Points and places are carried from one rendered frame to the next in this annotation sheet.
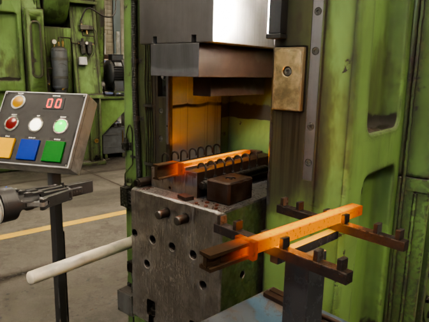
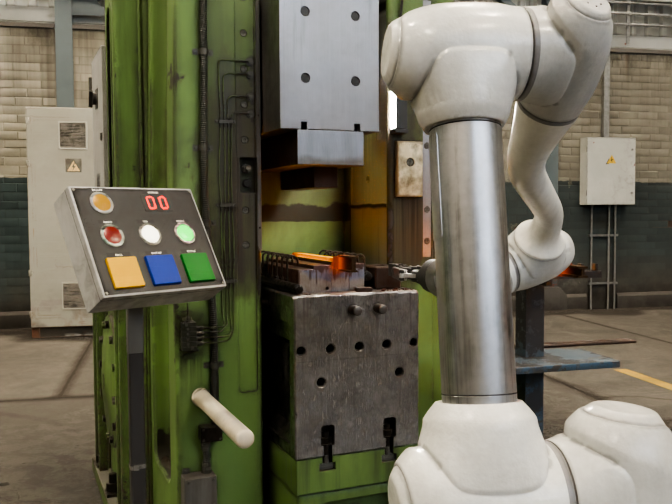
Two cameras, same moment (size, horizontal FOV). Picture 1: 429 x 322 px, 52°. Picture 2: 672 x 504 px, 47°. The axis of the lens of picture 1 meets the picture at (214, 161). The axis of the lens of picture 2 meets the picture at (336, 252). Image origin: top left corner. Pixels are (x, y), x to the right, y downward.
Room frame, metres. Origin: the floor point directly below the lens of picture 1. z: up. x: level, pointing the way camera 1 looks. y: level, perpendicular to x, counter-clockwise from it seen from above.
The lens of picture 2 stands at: (0.32, 2.04, 1.14)
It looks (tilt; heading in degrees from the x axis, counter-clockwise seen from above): 3 degrees down; 298
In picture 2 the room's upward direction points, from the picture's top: straight up
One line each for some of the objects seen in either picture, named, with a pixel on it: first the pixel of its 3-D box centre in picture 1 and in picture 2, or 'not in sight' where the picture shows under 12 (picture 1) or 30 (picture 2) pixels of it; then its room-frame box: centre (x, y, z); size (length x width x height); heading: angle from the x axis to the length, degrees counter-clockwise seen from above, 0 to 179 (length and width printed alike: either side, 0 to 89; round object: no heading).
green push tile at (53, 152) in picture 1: (53, 151); (197, 268); (1.48, 0.55, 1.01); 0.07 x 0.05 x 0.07; 76
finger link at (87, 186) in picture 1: (80, 188); not in sight; (1.04, 0.33, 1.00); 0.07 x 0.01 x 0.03; 140
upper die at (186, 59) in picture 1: (218, 62); (304, 153); (1.49, -0.01, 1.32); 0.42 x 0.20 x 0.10; 141
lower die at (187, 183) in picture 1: (216, 168); (305, 271); (1.49, -0.01, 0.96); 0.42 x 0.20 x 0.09; 141
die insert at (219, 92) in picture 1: (230, 85); (307, 179); (1.51, -0.05, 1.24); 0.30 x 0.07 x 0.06; 141
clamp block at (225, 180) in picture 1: (230, 188); (379, 276); (1.26, -0.05, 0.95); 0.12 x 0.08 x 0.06; 141
